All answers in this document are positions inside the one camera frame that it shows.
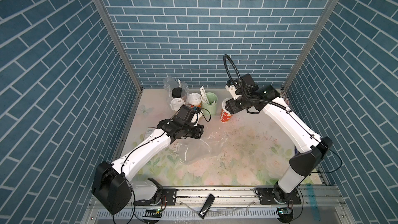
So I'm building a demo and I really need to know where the green straw holder cup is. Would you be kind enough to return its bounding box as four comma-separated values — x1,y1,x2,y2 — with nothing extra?
201,92,218,117

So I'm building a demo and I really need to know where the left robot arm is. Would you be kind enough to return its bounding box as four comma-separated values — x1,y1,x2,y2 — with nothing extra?
92,119,204,215

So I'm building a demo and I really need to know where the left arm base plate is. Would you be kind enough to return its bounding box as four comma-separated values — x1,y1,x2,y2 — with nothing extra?
133,188,177,206

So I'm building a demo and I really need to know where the black remote on rail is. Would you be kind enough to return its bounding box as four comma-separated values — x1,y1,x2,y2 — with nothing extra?
198,194,215,219

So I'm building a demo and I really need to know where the orange cup white lid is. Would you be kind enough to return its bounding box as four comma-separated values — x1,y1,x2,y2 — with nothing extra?
170,97,185,112

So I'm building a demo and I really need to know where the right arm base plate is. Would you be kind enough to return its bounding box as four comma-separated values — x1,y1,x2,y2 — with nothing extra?
254,187,302,205

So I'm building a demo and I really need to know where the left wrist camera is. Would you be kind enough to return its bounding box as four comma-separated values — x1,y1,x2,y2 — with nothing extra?
177,105,200,125

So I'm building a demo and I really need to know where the red cup white lid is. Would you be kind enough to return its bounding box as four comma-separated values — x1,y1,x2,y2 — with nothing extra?
220,98,233,123
188,93,202,107

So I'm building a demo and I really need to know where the blue white pen box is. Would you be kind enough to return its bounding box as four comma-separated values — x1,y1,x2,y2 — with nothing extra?
146,128,155,135

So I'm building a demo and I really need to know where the clear plastic carrier bag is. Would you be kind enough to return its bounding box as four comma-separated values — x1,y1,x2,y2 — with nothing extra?
163,76,190,112

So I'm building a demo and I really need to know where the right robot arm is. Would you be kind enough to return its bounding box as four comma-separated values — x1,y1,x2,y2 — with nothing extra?
226,82,333,204

